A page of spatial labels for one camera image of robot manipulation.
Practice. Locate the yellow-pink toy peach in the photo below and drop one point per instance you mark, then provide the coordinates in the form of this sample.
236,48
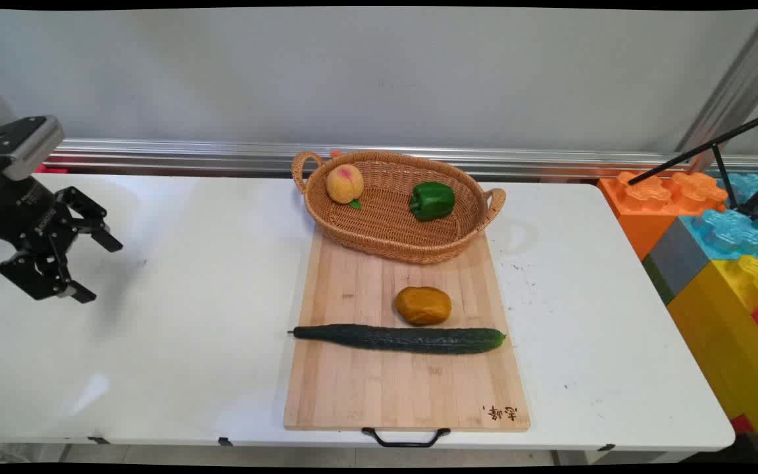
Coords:
345,184

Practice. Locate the horizontal aluminium rail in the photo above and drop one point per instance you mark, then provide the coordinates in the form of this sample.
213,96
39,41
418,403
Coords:
550,161

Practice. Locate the green toy bell pepper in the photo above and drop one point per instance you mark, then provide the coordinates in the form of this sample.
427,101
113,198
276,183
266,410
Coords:
431,200

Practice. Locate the black tripod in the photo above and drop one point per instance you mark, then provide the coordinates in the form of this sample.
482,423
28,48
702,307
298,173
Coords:
734,141

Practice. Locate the long dark green cucumber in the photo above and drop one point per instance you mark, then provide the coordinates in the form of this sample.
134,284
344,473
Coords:
405,338

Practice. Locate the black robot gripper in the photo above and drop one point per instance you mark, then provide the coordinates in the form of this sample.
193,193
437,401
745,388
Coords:
14,210

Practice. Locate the orange-brown toy potato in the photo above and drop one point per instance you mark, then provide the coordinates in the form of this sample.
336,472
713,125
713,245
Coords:
423,305

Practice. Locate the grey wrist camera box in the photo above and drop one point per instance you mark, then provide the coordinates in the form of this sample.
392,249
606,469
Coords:
20,148

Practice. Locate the diagonal aluminium post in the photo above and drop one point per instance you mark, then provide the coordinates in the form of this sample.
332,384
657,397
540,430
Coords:
734,85

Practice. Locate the wooden cutting board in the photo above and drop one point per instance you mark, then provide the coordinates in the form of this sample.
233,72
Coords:
405,388

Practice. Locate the big yellow building block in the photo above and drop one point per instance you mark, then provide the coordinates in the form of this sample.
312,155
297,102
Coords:
728,342

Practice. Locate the big grey building block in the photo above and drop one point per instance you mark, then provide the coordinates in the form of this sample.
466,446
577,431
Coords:
678,260

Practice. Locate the big blue building block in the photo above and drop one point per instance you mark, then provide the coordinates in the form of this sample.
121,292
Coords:
728,234

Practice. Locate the big orange building block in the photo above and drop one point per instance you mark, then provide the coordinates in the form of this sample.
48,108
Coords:
645,210

